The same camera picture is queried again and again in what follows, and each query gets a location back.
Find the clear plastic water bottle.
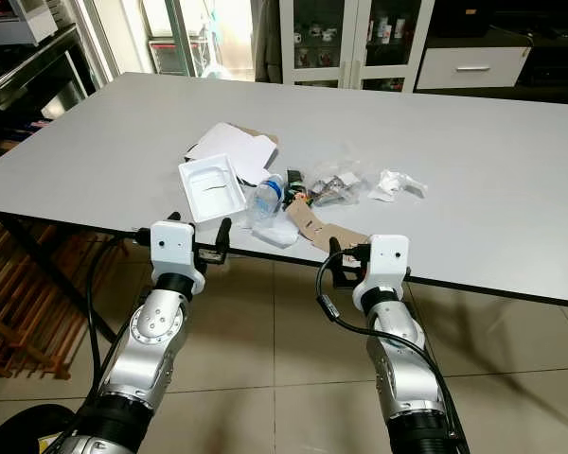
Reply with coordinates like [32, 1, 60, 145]
[251, 173, 287, 224]

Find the brown cardboard piece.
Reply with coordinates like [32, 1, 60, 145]
[286, 199, 371, 255]

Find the white plastic tray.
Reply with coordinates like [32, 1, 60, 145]
[178, 153, 250, 224]

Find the white tissue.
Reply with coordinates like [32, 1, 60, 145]
[253, 221, 300, 250]

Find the clear plastic wrapper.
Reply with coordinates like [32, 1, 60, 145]
[311, 161, 370, 206]

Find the small black packet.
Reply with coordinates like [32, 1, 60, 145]
[285, 167, 310, 205]

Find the crumpled white plastic bag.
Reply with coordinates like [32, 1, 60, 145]
[369, 167, 430, 202]

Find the flattened white cardboard box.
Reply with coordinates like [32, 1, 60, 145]
[186, 121, 278, 186]

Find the black table leg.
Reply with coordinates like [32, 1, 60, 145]
[0, 215, 116, 343]

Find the wooden slatted rack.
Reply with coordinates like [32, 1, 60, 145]
[0, 214, 126, 381]

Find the white framed glass door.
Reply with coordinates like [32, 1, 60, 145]
[74, 0, 280, 92]

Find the black metal desk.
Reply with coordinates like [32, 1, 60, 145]
[0, 23, 107, 135]

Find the white glass door cabinet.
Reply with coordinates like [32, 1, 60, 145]
[279, 0, 437, 94]

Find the white drawer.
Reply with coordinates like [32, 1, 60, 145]
[414, 45, 534, 93]

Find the black cabinet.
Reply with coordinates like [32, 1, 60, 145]
[414, 0, 568, 101]

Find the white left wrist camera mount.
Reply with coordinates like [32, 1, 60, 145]
[148, 219, 205, 294]

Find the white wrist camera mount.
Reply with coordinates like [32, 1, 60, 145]
[352, 235, 411, 311]
[148, 219, 205, 294]

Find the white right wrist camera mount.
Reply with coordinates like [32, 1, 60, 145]
[352, 235, 411, 311]

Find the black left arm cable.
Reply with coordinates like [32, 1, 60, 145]
[66, 230, 152, 454]

